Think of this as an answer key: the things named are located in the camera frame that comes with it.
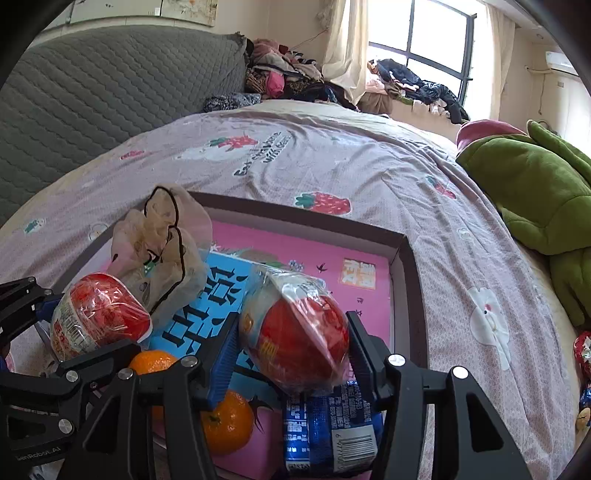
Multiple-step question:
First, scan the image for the cream curtain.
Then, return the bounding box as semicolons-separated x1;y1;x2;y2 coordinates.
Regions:
318;0;370;109
485;0;515;123

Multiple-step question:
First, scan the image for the white air conditioner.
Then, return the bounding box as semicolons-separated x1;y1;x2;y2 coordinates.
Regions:
545;51;578;77

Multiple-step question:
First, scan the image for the beige hair scrunchie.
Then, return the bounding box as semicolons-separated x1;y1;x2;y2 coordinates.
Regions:
107;184;214;329

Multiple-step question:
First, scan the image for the blue candy wrapper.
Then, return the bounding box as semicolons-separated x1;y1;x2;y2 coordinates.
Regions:
575;383;591;430

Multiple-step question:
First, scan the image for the grey cardboard box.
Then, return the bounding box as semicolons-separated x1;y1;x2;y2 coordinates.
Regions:
60;191;430;480

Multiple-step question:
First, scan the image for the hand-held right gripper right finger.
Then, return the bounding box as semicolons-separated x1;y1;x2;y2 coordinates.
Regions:
346;311;532;480

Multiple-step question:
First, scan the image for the grey quilted headboard cover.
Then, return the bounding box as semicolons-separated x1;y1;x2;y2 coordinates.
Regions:
0;25;247;227

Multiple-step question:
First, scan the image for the dark patterned cloth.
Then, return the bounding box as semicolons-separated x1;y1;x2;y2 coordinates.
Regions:
203;92;262;113

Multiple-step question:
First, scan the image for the blue snack packet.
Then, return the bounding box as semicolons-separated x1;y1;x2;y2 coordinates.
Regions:
283;379;386;477

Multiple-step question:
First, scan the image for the red snack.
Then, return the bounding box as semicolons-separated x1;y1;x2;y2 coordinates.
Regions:
239;264;351;397
50;272;152;361

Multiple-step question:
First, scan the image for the orange mandarin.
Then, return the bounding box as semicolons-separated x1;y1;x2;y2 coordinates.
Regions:
128;350;178;376
201;390;256;457

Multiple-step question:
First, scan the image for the pile of dark clothes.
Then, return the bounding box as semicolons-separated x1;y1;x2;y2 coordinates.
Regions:
366;59;469;124

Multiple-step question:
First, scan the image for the window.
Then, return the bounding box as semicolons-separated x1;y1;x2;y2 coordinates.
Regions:
367;0;478;109

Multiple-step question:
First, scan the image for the pink and blue book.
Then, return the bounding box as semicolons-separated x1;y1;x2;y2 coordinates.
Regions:
150;220;393;472

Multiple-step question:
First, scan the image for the small doll toy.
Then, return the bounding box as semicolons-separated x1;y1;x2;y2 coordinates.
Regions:
573;331;591;379

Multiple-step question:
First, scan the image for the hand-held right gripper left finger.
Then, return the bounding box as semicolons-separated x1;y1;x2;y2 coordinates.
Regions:
55;314;242;480

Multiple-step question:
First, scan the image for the pink pillow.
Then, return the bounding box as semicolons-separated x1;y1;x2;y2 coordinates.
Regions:
456;119;527;151

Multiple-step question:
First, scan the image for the flower wall painting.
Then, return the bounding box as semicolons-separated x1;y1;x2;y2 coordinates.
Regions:
65;0;219;27

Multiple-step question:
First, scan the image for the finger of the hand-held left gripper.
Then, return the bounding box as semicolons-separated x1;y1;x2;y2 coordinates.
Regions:
0;277;59;352
0;340;145;438

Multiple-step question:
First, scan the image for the green blanket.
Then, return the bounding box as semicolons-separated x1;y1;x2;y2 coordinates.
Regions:
455;120;591;329

